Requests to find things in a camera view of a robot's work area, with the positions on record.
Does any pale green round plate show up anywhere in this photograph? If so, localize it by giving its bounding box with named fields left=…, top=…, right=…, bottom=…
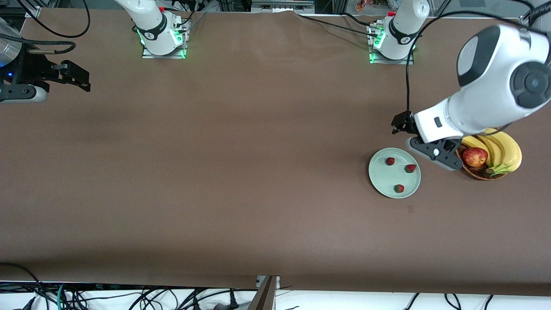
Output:
left=368, top=148, right=421, bottom=199

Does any red apple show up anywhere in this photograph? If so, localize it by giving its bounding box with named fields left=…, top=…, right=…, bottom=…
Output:
left=463, top=147, right=489, bottom=168

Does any brown wicker basket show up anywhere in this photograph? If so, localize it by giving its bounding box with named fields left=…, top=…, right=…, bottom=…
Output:
left=455, top=144, right=513, bottom=181

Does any yellow banana bunch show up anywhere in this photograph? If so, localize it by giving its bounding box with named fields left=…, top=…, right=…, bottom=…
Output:
left=461, top=128, right=523, bottom=177

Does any brown table cover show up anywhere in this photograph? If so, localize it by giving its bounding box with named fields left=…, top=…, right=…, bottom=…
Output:
left=0, top=9, right=551, bottom=298

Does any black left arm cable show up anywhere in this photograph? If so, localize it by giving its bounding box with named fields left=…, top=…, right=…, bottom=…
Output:
left=405, top=0, right=551, bottom=117

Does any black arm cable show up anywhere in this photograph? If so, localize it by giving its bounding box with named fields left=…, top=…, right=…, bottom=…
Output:
left=405, top=0, right=551, bottom=117
left=0, top=0, right=91, bottom=54

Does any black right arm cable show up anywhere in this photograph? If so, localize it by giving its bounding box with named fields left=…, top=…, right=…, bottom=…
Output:
left=0, top=0, right=91, bottom=54

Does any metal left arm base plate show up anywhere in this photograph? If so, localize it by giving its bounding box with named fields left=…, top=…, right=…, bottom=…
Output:
left=368, top=24, right=415, bottom=65

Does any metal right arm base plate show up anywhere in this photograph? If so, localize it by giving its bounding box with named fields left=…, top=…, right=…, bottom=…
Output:
left=141, top=19, right=187, bottom=59

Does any black cable on table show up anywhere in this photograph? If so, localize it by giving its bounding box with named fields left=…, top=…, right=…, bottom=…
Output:
left=296, top=14, right=380, bottom=37

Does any aluminium frame rail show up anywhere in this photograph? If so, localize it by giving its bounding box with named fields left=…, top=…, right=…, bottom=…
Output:
left=251, top=0, right=316, bottom=13

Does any thick black floor cable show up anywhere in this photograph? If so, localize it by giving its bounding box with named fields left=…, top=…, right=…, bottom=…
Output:
left=0, top=262, right=50, bottom=310

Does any metal bracket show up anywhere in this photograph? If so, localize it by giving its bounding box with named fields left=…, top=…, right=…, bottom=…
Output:
left=256, top=276, right=281, bottom=290

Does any wooden post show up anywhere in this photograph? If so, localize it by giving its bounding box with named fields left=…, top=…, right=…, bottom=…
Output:
left=248, top=276, right=278, bottom=310

